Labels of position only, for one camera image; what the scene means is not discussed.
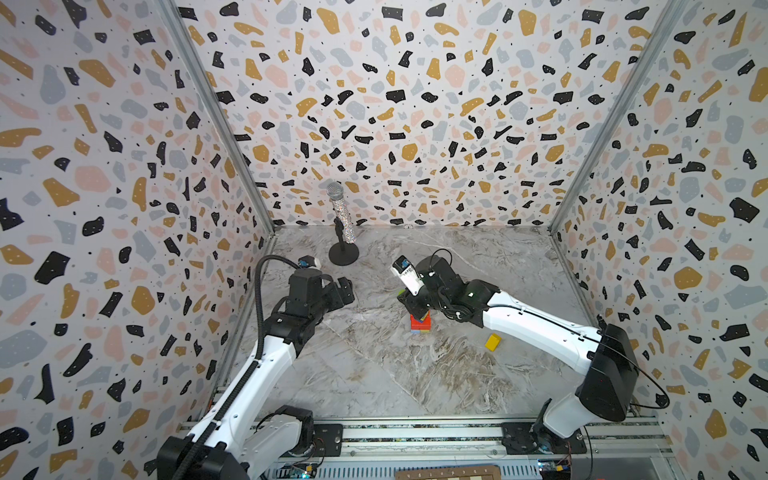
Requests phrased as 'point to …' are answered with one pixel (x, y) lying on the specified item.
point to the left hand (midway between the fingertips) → (339, 282)
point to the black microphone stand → (343, 253)
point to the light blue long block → (416, 331)
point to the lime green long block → (425, 331)
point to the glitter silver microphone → (335, 191)
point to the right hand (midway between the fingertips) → (399, 289)
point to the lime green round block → (425, 315)
